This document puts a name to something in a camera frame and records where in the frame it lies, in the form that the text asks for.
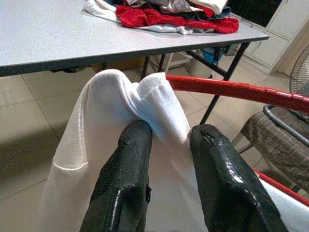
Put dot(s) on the red plastic hanger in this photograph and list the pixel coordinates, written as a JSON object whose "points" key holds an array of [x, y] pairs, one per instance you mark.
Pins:
{"points": [[217, 87]]}

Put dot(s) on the plaid cushioned metal chair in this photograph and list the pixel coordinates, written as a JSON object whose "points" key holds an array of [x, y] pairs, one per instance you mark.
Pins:
{"points": [[277, 145]]}

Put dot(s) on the white t-shirt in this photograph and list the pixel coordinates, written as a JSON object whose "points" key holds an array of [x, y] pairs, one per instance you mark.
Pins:
{"points": [[103, 96]]}

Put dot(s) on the blue plastic bag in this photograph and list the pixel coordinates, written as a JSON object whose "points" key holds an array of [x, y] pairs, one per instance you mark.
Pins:
{"points": [[210, 53]]}

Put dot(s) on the crumpled dark blue garment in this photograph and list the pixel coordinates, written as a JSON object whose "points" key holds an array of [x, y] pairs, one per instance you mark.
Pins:
{"points": [[222, 14]]}

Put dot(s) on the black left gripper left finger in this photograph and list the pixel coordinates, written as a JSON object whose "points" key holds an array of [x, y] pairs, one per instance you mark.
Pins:
{"points": [[123, 181]]}

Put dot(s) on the white folding table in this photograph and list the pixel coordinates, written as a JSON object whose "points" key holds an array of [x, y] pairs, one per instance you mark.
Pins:
{"points": [[48, 36]]}

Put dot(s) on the crumpled cream white garment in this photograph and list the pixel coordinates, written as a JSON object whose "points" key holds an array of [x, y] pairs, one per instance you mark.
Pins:
{"points": [[217, 4]]}

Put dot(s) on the white drawer cabinet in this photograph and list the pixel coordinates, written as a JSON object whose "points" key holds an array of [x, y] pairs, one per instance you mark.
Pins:
{"points": [[287, 31]]}

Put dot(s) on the standing fan grille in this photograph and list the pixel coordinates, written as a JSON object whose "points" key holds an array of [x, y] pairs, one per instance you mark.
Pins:
{"points": [[301, 77]]}

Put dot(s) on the crumpled red garment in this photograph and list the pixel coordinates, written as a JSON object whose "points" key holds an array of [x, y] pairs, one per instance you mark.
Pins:
{"points": [[149, 19]]}

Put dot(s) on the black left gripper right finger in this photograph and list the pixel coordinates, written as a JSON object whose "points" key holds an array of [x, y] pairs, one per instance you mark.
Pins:
{"points": [[229, 188]]}

